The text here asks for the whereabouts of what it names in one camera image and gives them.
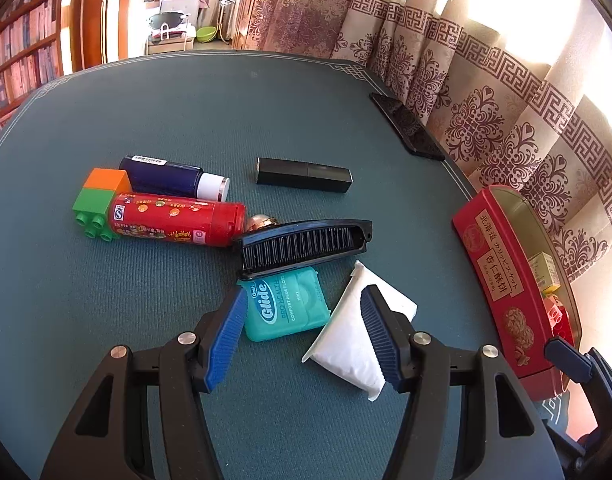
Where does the white tissue pack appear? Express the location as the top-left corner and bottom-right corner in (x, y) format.
(302, 260), (418, 402)

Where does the teal Glide floss case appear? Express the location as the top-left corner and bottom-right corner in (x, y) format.
(238, 266), (331, 342)

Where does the red biscuit tin box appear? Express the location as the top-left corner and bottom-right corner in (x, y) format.
(452, 185), (583, 401)

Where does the black folding comb brush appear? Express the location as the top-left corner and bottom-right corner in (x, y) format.
(234, 219), (373, 280)

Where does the red cylindrical candy tube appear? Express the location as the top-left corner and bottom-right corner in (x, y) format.
(108, 193), (246, 248)

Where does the orange green toy block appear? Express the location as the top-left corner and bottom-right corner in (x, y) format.
(73, 168), (132, 242)

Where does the red long toy block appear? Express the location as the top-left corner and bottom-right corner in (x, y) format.
(544, 295), (574, 344)

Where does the white green medicine box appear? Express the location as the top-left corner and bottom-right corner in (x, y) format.
(528, 252), (561, 296)

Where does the black rectangular lipstick case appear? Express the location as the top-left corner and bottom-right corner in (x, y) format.
(256, 157), (353, 193)

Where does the navy blue white tube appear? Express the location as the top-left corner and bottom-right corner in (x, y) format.
(120, 155), (230, 202)

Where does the black smartphone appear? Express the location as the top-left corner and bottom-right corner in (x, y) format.
(370, 92), (445, 162)

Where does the patterned white purple curtain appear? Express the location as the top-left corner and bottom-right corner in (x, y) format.
(239, 0), (612, 280)

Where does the green plastic bowl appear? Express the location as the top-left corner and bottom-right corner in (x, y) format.
(195, 26), (218, 44)

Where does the cluttered far side table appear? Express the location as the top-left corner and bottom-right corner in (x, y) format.
(144, 0), (202, 55)

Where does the wooden bookshelf with books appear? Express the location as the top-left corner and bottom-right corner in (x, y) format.
(0, 0), (63, 132)

